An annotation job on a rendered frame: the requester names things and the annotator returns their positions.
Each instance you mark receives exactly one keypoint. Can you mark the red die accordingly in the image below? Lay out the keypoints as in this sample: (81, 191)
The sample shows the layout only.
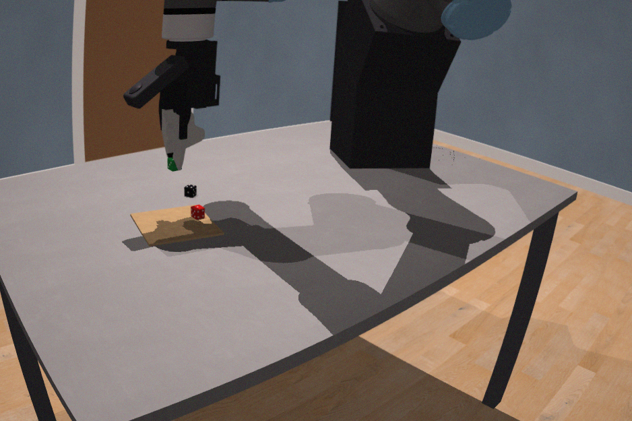
(197, 212)

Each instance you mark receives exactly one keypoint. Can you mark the green die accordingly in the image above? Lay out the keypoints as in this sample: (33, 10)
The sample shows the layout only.
(172, 165)

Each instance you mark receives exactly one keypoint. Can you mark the tan mat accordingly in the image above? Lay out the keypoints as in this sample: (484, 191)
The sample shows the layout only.
(170, 225)

